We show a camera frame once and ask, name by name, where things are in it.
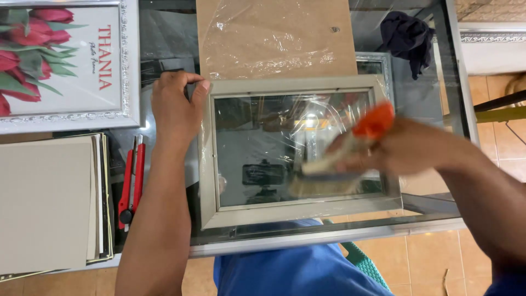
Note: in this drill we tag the person's right hand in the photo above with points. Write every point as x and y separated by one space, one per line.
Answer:
394 144

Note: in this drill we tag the person's left hand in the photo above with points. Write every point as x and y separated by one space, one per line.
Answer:
174 109

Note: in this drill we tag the person's right fingers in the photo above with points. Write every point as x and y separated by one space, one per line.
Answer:
349 158

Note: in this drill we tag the grey wooden picture frame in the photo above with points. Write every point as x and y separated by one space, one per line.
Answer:
287 218

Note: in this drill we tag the green plastic chair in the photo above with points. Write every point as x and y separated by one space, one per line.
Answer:
363 261

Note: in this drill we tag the person's blue trousers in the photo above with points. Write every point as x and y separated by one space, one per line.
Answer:
296 267

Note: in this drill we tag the dark blue cloth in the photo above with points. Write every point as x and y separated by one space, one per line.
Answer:
404 39

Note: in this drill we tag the brown backing board in plastic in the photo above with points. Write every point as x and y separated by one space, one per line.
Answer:
275 37

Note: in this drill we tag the red utility knife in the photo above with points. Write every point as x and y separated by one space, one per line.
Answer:
132 181

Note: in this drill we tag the stack of grey cardboard sheets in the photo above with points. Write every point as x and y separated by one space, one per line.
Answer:
45 205

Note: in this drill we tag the silver ornate picture frame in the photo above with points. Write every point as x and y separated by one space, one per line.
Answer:
380 68

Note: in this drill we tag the white frame with tulip print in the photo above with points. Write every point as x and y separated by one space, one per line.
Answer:
61 61

